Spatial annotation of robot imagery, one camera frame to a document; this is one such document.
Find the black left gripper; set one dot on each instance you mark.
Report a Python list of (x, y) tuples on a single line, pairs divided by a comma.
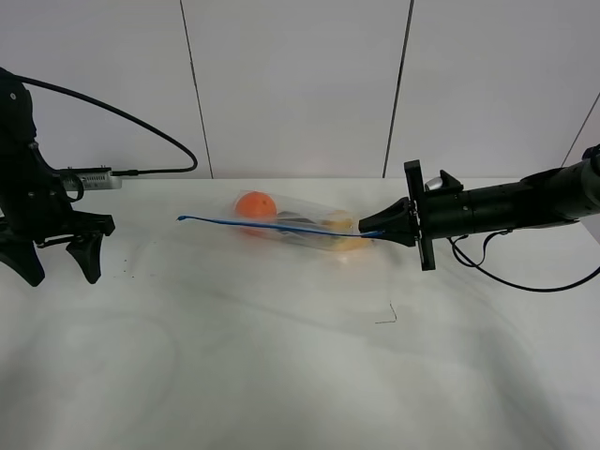
[(37, 203)]

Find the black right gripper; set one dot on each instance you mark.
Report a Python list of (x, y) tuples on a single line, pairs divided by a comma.
[(441, 213)]

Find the clear zip bag blue seal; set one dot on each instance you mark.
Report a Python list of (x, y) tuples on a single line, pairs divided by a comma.
[(262, 228)]

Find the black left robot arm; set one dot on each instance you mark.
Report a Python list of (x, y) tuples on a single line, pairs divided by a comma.
[(18, 129)]

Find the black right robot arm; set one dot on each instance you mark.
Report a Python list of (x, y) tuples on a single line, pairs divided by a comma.
[(546, 199)]

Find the yellow pear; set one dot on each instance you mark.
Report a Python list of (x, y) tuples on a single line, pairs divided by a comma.
[(342, 222)]

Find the purple eggplant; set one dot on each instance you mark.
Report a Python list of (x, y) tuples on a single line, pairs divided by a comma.
[(301, 230)]

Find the orange fruit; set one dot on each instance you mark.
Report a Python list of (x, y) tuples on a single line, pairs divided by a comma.
[(255, 204)]

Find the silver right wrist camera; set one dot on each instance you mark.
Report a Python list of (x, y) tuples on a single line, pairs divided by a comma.
[(434, 184)]

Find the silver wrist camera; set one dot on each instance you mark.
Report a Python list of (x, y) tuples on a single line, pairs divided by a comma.
[(434, 184), (101, 178)]

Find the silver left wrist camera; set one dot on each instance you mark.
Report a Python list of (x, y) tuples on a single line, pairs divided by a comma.
[(101, 178)]

